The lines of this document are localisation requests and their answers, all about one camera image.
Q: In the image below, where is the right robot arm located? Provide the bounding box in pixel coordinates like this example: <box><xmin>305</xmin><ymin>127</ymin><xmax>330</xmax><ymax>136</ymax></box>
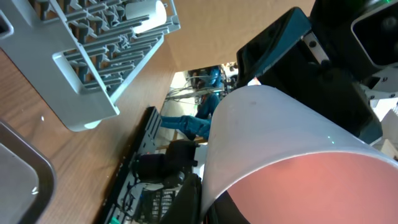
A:
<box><xmin>236</xmin><ymin>0</ymin><xmax>397</xmax><ymax>144</ymax></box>

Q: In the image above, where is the brown serving tray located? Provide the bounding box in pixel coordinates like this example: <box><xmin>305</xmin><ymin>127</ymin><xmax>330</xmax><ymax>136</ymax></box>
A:
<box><xmin>1</xmin><ymin>121</ymin><xmax>57</xmax><ymax>223</ymax></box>

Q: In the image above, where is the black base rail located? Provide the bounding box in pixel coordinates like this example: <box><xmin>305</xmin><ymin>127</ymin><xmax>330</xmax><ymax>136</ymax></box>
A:
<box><xmin>99</xmin><ymin>106</ymin><xmax>203</xmax><ymax>224</ymax></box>

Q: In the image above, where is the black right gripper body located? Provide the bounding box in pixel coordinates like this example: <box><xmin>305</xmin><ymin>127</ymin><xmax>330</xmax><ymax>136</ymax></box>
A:
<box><xmin>236</xmin><ymin>7</ymin><xmax>382</xmax><ymax>144</ymax></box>

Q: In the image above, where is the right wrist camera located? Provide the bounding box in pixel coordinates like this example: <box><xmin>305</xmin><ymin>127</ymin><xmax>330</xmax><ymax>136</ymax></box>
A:
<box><xmin>351</xmin><ymin>1</ymin><xmax>397</xmax><ymax>68</ymax></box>

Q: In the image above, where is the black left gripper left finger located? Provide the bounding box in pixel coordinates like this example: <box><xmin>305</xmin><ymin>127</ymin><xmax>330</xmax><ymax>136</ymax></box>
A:
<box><xmin>159</xmin><ymin>174</ymin><xmax>201</xmax><ymax>224</ymax></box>

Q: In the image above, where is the person in blue clothes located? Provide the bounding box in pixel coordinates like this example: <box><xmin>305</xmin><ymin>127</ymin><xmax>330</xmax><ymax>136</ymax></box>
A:
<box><xmin>160</xmin><ymin>65</ymin><xmax>222</xmax><ymax>141</ymax></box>

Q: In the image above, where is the pink cup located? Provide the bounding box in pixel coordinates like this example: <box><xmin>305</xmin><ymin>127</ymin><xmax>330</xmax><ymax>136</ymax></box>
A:
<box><xmin>200</xmin><ymin>85</ymin><xmax>397</xmax><ymax>223</ymax></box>

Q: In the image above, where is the white green cup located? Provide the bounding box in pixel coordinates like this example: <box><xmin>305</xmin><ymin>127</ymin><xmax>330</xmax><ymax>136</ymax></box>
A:
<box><xmin>125</xmin><ymin>0</ymin><xmax>167</xmax><ymax>34</ymax></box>

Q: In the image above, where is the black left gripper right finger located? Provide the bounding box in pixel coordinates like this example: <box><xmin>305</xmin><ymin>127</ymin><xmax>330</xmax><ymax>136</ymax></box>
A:
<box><xmin>205</xmin><ymin>191</ymin><xmax>249</xmax><ymax>224</ymax></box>

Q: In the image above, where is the grey dishwasher rack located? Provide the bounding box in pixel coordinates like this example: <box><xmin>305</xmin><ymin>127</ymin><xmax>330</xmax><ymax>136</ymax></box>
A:
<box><xmin>1</xmin><ymin>0</ymin><xmax>180</xmax><ymax>132</ymax></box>

